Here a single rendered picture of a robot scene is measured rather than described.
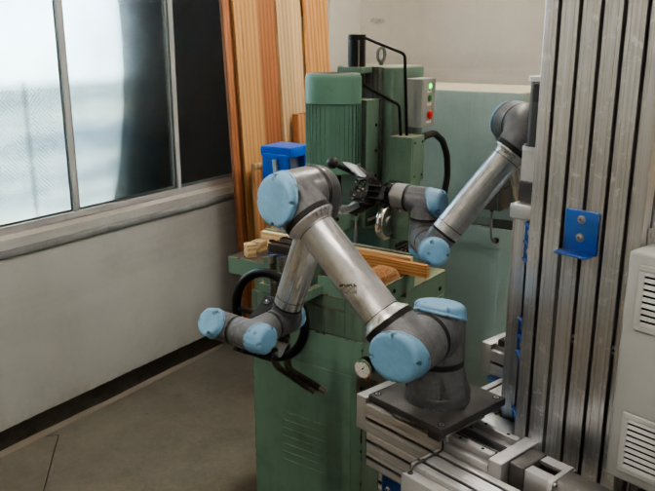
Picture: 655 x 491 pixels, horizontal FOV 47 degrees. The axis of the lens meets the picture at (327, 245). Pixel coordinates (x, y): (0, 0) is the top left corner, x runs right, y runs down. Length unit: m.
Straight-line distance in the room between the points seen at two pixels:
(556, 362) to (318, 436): 1.08
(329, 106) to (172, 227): 1.58
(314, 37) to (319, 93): 1.99
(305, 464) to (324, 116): 1.16
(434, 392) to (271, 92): 2.59
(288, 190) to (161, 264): 2.15
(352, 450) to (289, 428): 0.25
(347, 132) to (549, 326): 0.97
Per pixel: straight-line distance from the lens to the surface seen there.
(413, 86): 2.57
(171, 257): 3.74
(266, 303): 2.07
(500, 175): 1.94
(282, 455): 2.71
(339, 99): 2.32
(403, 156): 2.49
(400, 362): 1.55
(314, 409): 2.53
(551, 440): 1.79
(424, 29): 4.77
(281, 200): 1.62
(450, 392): 1.71
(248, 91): 3.83
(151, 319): 3.73
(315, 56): 4.31
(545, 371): 1.73
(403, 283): 2.34
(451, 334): 1.65
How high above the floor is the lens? 1.61
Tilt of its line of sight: 15 degrees down
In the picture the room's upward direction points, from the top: straight up
